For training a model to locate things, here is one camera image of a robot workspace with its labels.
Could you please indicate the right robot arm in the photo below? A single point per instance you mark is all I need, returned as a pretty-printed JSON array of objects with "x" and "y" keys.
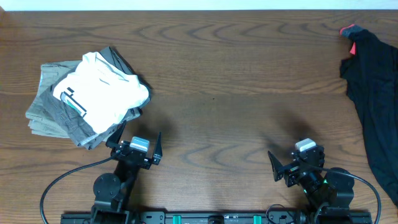
[{"x": 329, "y": 191}]

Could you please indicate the white folded t-shirt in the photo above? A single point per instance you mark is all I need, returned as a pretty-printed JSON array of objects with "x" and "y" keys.
[{"x": 100, "y": 92}]

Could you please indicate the khaki folded cargo pants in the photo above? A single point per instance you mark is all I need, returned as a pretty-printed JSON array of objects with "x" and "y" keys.
[{"x": 50, "y": 116}]

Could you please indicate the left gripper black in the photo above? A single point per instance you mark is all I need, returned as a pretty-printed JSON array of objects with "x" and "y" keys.
[{"x": 132, "y": 153}]

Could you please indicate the black leggings red waistband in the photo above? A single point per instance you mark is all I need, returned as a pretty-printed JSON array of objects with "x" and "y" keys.
[{"x": 371, "y": 75}]

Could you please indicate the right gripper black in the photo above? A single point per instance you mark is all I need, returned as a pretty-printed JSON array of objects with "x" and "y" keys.
[{"x": 291, "y": 170}]

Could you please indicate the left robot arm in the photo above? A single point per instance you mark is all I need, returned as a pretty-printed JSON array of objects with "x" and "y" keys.
[{"x": 113, "y": 190}]

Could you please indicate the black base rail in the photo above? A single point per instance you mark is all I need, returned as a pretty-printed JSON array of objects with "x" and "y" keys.
[{"x": 273, "y": 216}]

